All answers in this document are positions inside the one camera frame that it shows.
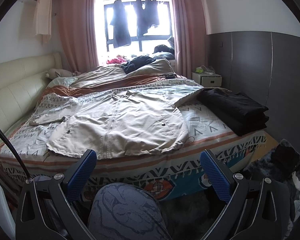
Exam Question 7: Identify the beige jacket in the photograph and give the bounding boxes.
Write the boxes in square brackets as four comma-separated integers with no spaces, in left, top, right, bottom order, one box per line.
[30,86,200,160]

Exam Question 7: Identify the folded black clothes stack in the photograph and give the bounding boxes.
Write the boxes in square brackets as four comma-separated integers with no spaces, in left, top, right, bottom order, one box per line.
[197,88,269,137]

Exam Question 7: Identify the dark fluffy rug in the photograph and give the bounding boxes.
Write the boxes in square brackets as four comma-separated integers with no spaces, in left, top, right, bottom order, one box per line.
[243,139,300,239]

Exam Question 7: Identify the cardboard floor sheets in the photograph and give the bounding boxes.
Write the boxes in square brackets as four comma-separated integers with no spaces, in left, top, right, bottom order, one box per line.
[250,132,279,162]

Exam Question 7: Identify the person's knee in patterned trousers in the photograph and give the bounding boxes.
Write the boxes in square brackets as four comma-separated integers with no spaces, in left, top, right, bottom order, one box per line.
[88,183,171,239]

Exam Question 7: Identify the patterned white bedspread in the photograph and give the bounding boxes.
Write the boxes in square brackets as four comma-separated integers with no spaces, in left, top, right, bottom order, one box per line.
[8,79,267,200]

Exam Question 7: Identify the orange brown blanket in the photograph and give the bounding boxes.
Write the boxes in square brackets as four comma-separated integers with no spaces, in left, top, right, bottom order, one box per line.
[41,74,186,99]

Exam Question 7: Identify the cream padded headboard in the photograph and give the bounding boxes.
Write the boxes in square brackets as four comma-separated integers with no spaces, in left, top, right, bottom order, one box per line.
[0,52,62,132]

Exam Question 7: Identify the light green pillow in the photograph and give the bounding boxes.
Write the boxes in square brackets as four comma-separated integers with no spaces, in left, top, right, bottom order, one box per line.
[47,77,78,88]

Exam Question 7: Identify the plush toy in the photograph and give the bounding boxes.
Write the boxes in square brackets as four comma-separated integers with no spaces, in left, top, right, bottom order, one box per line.
[46,68,81,80]

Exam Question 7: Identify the white bedside table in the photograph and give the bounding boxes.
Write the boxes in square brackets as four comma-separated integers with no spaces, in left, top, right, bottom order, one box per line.
[191,72,222,87]

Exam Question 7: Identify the beige duvet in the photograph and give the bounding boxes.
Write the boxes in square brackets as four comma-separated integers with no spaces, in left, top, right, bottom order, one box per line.
[69,59,175,89]

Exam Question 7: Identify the small black device on bed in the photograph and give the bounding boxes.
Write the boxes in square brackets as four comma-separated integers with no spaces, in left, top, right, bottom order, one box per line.
[164,73,177,79]

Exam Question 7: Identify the pink garment at window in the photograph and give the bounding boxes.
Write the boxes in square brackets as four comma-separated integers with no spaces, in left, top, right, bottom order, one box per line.
[106,57,127,64]

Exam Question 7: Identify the black garment on duvet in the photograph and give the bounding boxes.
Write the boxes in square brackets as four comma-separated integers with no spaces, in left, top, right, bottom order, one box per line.
[121,56,155,74]

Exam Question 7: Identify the dark cushions at window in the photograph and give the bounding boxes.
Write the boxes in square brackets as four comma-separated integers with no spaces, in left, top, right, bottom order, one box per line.
[152,36,175,60]

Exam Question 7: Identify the dark hanging garment left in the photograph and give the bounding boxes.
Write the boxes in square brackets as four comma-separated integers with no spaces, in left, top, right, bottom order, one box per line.
[110,0,131,48]

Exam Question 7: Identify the dark hanging garment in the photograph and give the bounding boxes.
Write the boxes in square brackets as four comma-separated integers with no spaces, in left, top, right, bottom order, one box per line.
[110,0,131,48]
[134,0,159,38]

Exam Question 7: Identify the left pink curtain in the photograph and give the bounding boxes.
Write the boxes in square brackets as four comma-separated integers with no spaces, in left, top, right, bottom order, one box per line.
[58,0,98,73]

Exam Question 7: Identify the pink curtain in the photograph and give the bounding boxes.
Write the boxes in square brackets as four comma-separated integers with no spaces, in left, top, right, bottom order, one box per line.
[58,0,98,73]
[172,0,207,78]

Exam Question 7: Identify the dark hanging garment right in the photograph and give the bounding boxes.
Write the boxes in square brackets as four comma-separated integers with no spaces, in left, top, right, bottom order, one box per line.
[134,0,159,38]

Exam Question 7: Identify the right pink curtain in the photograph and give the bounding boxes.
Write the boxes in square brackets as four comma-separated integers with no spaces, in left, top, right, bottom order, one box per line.
[172,0,207,78]

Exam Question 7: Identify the black cable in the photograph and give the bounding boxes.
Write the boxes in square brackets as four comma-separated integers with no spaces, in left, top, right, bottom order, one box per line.
[0,117,32,181]

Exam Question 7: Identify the cream cloth on wall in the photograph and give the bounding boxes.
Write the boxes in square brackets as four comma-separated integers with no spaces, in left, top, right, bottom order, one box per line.
[33,0,52,44]

